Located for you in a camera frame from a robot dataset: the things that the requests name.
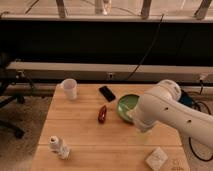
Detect small white plastic bottle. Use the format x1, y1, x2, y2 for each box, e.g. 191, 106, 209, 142
49, 136, 70, 159

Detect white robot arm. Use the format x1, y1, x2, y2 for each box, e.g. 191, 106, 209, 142
130, 80, 213, 150

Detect white square sponge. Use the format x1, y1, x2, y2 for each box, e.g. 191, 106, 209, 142
146, 147, 168, 171

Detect green ceramic bowl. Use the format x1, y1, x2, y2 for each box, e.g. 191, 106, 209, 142
116, 94, 139, 124

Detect red chili pepper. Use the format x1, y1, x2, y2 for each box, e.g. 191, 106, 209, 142
98, 105, 107, 123

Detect black smartphone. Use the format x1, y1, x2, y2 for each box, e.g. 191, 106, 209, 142
99, 86, 116, 102

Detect blue object on floor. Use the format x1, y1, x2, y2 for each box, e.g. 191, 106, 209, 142
180, 94, 192, 105

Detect white paper cup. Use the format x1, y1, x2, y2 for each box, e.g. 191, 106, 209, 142
60, 79, 77, 100

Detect black office chair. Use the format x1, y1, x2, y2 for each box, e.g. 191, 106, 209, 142
0, 53, 25, 139

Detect black cable on floor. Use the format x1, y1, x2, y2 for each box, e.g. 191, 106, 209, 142
180, 89, 213, 163

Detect black hanging cable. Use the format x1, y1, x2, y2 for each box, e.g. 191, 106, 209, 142
121, 13, 165, 82

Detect grey wall rail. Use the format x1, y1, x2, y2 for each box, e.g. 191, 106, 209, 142
7, 62, 213, 84

